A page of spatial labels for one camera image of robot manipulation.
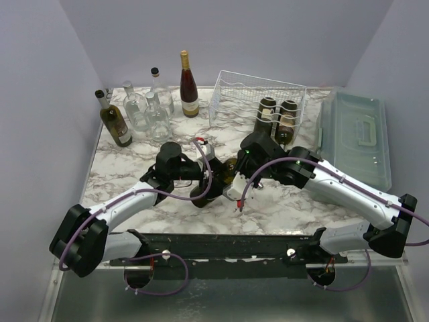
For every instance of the red wine bottle gold cap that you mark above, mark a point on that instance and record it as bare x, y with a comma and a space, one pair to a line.
188, 88

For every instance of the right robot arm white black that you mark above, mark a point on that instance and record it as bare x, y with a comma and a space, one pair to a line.
386, 218

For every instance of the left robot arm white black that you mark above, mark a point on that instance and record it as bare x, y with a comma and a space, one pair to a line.
107, 221

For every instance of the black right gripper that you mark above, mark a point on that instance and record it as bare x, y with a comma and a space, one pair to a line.
241, 166

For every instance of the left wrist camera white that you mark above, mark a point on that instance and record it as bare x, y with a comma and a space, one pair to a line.
208, 150

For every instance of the clear plastic storage box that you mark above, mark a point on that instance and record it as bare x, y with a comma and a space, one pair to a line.
351, 133

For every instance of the clear bottle silver stopper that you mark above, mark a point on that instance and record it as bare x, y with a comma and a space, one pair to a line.
135, 106
157, 118

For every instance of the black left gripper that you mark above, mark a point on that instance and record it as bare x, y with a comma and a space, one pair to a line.
201, 172

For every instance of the white wire wine rack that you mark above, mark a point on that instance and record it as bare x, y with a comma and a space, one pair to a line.
237, 97

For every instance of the dark bottle black neck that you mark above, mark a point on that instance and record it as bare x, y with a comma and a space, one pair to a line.
266, 110
222, 176

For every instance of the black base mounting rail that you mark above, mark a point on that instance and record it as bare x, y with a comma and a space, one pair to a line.
221, 256

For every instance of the clear bottle dark cork stopper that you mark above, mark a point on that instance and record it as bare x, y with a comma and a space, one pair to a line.
162, 91

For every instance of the green bottle silver neck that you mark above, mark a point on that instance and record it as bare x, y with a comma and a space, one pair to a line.
284, 131
113, 121

